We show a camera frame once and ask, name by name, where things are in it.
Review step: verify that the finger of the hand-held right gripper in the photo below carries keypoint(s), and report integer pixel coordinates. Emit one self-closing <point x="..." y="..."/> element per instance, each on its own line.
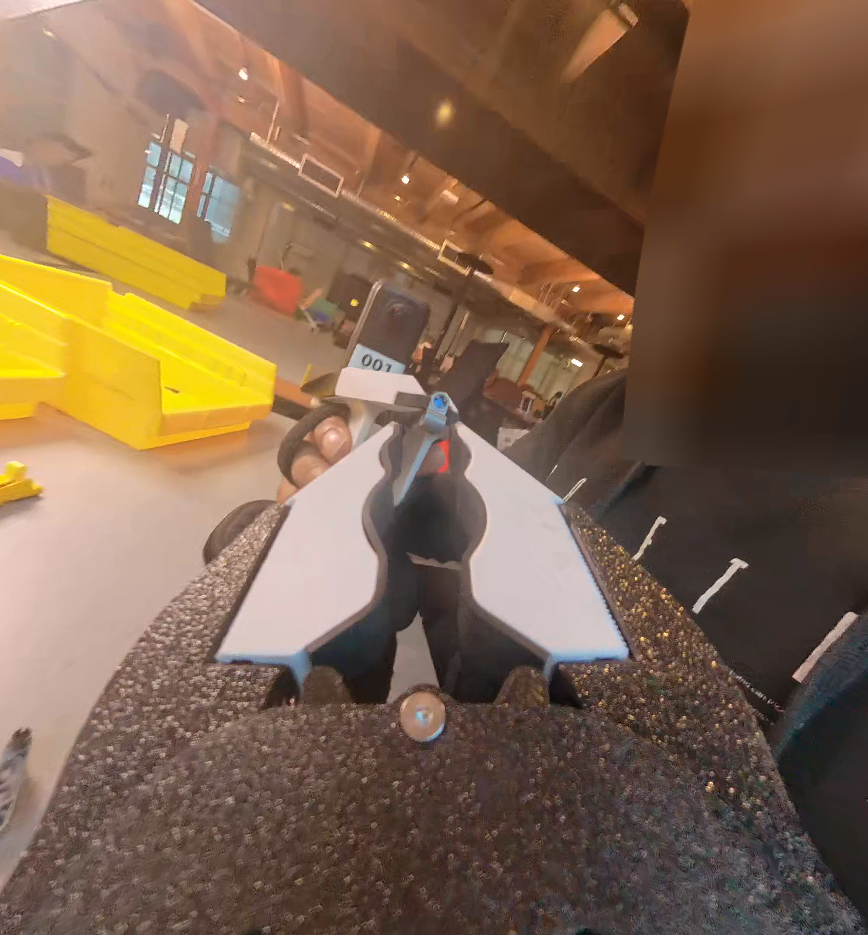
<point x="376" y="387"/>
<point x="416" y="468"/>

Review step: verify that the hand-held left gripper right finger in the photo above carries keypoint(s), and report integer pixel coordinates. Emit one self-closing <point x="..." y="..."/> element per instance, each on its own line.
<point x="544" y="570"/>

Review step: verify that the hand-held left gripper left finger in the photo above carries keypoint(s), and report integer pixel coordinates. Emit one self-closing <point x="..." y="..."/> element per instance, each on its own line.
<point x="317" y="570"/>

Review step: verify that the small blue pin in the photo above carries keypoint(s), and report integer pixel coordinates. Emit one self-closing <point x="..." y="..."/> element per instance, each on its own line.
<point x="440" y="399"/>

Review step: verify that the grey desk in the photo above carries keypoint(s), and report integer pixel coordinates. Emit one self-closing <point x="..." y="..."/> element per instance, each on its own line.
<point x="98" y="585"/>

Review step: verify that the red container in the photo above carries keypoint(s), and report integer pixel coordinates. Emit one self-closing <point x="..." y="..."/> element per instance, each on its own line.
<point x="276" y="289"/>

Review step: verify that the yellow bins stack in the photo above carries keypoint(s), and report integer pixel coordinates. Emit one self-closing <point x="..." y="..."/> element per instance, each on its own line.
<point x="127" y="249"/>

